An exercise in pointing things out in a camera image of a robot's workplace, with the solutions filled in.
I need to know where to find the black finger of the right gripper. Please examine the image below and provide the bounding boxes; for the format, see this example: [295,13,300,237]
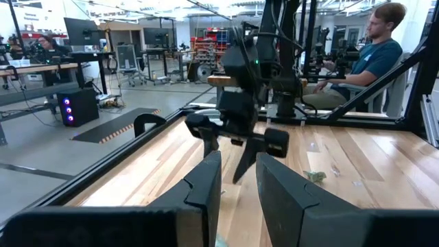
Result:
[232,137,267,185]
[202,130,220,159]

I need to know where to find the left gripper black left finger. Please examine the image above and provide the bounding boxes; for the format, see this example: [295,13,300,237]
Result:
[0,150,223,247]

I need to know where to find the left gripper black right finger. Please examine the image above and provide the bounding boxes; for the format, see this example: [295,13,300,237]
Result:
[255,152,439,247]

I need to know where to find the green paper bill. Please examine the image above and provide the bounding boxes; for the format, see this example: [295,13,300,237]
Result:
[302,170,327,183]

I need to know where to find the wooden bench top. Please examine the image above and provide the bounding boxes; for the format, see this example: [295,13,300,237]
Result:
[206,75,239,88]

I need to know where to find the black table clamp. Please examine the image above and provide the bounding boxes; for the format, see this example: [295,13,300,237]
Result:
[132,113,168,139]

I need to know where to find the shelf rack with red bins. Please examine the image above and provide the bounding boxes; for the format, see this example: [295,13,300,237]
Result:
[189,27,230,75]

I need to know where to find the black striped floor mat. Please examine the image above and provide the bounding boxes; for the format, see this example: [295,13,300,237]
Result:
[70,107,162,145]

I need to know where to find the small black monitor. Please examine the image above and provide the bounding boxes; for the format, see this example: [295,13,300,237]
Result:
[143,27,171,47]

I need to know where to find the black leader control arms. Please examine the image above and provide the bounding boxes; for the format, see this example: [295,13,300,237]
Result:
[303,25,361,84]

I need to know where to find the rolling board stand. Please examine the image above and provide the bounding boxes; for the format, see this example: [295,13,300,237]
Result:
[115,43,147,87]

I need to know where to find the black computer tower purple lights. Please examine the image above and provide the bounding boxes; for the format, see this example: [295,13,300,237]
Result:
[56,87,100,128]

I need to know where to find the black desk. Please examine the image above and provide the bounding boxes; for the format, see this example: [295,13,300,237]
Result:
[69,50,115,96]

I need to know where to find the seated person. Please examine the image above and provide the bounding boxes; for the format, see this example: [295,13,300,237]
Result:
[301,1,407,110]

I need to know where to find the grey chair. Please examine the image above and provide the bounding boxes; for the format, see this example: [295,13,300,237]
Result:
[339,51,412,118]

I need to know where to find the large black monitor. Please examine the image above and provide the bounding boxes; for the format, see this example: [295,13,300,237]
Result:
[63,16,104,47]

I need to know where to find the person at desk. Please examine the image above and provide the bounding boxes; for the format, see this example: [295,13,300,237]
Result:
[36,34,72,65]

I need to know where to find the wooden top desk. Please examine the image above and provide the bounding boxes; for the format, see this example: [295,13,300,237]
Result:
[0,61,83,116]

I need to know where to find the black metal rig frame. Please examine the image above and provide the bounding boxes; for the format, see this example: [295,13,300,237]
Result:
[0,0,439,237]

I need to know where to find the aluminium profile rail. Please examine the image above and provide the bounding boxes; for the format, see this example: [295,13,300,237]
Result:
[420,93,439,149]

